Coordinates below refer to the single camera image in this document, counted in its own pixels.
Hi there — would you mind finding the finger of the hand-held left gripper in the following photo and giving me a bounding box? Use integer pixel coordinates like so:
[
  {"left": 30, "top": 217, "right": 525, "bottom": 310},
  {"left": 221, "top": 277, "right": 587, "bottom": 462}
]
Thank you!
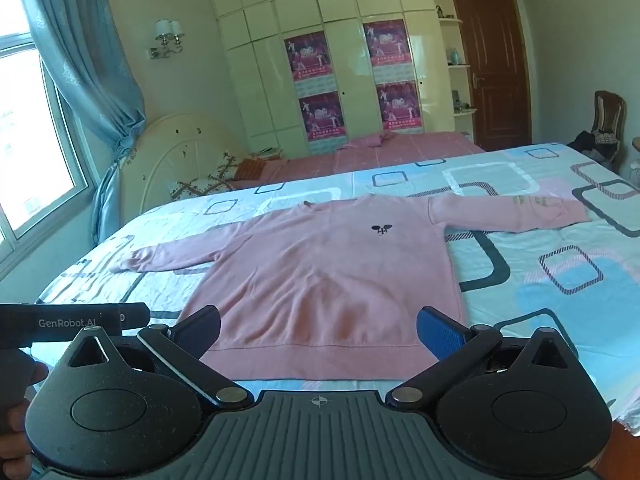
[{"left": 119, "top": 302, "right": 151, "bottom": 333}]

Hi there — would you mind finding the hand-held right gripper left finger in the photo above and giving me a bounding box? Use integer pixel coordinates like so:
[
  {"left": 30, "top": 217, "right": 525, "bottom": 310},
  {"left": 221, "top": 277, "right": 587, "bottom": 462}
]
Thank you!
[{"left": 65, "top": 305, "right": 254, "bottom": 408}]

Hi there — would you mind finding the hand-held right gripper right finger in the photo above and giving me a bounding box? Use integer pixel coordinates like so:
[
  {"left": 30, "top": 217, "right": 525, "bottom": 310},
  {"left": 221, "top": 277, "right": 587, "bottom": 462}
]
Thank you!
[{"left": 387, "top": 305, "right": 573, "bottom": 408}]

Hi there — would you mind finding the pink sweater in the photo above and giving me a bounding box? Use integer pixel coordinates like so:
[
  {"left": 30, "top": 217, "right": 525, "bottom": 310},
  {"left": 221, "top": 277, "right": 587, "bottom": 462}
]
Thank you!
[{"left": 110, "top": 192, "right": 591, "bottom": 380}]

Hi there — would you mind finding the dark clothes pile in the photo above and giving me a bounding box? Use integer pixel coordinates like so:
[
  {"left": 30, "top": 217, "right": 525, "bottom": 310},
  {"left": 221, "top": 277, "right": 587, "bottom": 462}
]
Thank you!
[{"left": 567, "top": 130, "right": 622, "bottom": 165}]

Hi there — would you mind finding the person's left hand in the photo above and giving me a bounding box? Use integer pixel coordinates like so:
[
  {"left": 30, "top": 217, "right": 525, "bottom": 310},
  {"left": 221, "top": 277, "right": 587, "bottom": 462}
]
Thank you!
[{"left": 0, "top": 360, "right": 49, "bottom": 480}]

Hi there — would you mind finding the patterned blue white blanket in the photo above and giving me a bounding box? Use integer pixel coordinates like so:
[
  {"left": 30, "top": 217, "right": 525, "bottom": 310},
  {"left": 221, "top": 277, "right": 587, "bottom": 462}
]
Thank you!
[{"left": 37, "top": 142, "right": 640, "bottom": 426}]

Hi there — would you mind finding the patterned white pillow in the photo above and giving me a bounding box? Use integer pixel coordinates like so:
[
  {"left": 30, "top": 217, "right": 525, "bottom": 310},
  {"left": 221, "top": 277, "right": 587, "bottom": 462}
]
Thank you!
[{"left": 167, "top": 152, "right": 251, "bottom": 202}]

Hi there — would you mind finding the cream round headboard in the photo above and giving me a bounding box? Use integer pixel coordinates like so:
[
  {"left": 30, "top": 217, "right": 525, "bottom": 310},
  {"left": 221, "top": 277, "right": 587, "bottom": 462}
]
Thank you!
[{"left": 120, "top": 114, "right": 251, "bottom": 211}]

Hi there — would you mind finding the orange striped pillow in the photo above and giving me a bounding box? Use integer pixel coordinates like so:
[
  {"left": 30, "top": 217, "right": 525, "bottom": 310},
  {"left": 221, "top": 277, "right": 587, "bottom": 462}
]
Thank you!
[{"left": 235, "top": 157, "right": 287, "bottom": 182}]

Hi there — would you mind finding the pink checked bed sheet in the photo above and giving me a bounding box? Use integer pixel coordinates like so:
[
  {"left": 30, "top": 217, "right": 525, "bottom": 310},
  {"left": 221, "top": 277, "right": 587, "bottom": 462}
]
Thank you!
[{"left": 235, "top": 131, "right": 486, "bottom": 188}]

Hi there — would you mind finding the window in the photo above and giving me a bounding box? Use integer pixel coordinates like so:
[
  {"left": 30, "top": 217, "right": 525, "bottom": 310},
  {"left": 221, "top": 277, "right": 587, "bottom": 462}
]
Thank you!
[{"left": 0, "top": 0, "right": 94, "bottom": 266}]

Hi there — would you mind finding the folded pink cloth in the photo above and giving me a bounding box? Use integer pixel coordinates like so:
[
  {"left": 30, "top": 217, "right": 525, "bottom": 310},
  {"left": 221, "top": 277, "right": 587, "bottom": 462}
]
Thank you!
[{"left": 340, "top": 132, "right": 397, "bottom": 151}]

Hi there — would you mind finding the cream wardrobe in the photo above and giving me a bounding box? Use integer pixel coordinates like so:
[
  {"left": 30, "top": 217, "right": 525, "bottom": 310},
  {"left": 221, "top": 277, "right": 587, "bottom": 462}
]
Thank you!
[{"left": 205, "top": 0, "right": 540, "bottom": 158}]

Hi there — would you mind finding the blue curtain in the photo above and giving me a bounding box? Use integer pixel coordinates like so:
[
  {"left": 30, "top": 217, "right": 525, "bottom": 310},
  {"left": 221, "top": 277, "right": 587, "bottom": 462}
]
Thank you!
[{"left": 15, "top": 0, "right": 147, "bottom": 246}]

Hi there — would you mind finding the white corner shelf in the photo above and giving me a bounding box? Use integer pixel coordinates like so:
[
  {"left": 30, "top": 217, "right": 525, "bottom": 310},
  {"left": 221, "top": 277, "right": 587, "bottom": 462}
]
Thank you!
[{"left": 434, "top": 5, "right": 479, "bottom": 136}]

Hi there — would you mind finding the brown wooden door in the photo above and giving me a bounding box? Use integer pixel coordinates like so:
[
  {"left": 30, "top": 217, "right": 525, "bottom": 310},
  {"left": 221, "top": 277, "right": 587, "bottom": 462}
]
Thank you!
[{"left": 451, "top": 0, "right": 532, "bottom": 152}]

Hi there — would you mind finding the brown wooden chair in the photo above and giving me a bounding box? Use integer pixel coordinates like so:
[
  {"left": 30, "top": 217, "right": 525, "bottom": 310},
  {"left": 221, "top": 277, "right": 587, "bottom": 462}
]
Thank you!
[{"left": 592, "top": 91, "right": 628, "bottom": 161}]

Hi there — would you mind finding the pink wall poster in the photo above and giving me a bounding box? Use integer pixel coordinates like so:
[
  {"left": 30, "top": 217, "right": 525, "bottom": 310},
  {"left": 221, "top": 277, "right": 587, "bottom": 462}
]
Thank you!
[
  {"left": 362, "top": 19, "right": 412, "bottom": 86},
  {"left": 298, "top": 91, "right": 347, "bottom": 156},
  {"left": 376, "top": 80, "right": 424, "bottom": 134},
  {"left": 284, "top": 30, "right": 330, "bottom": 99}
]

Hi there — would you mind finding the wall lamp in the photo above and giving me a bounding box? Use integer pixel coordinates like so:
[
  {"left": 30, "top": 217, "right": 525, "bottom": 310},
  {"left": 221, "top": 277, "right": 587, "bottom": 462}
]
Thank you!
[{"left": 147, "top": 19, "right": 186, "bottom": 60}]

